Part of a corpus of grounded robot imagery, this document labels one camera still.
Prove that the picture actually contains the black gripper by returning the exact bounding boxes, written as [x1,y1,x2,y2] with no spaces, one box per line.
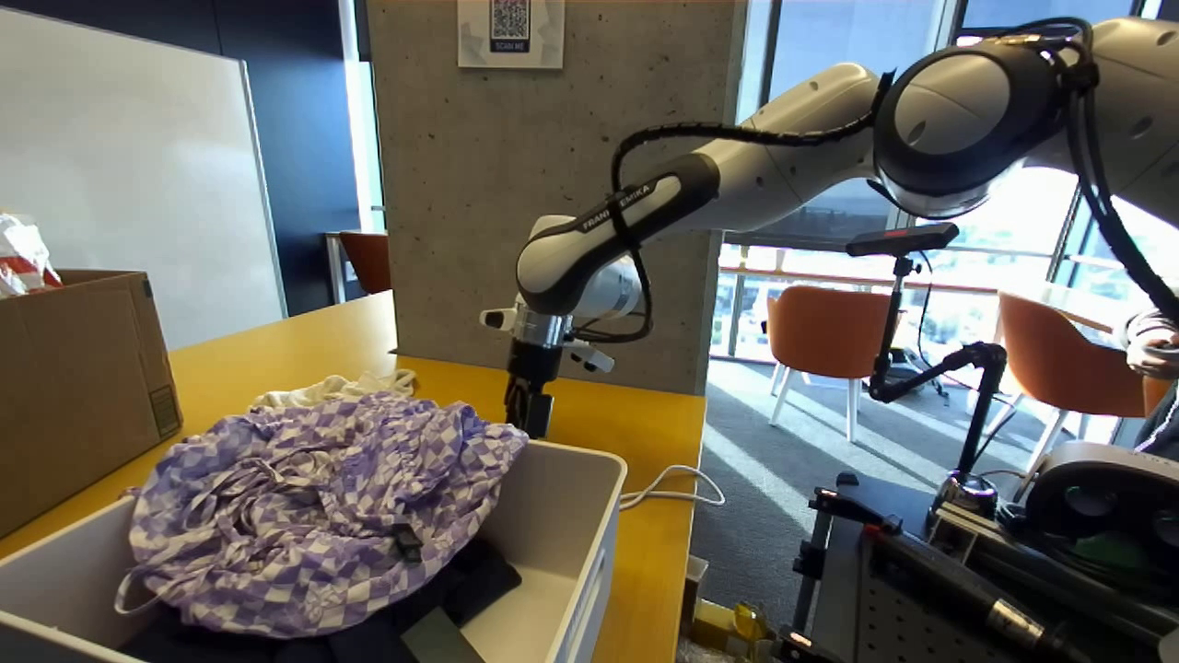
[504,341,560,438]

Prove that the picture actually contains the white braided rope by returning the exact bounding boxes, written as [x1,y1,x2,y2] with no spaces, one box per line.
[616,460,731,516]

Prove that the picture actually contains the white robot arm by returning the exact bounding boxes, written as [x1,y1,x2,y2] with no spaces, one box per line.
[504,15,1179,436]

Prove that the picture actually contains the white plastic basket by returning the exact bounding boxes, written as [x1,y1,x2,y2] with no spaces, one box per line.
[0,441,625,663]

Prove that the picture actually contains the beige crumpled cloth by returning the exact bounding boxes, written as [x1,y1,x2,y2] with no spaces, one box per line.
[250,369,422,411]

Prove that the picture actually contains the purple white checkered cloth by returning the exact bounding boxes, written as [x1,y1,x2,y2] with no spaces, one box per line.
[115,389,532,640]

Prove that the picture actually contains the orange chair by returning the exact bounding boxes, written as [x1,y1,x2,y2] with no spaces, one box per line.
[765,284,891,436]
[1000,293,1166,469]

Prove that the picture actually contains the white qr code sign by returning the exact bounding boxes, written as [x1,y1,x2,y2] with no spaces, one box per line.
[457,0,564,69]

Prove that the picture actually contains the brown cardboard box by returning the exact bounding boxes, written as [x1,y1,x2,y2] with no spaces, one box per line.
[0,268,181,535]

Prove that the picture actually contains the white whiteboard panel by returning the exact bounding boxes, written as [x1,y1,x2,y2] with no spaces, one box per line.
[0,7,286,350]

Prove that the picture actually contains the black stereo camera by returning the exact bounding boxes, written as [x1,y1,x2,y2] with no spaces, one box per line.
[849,220,959,259]

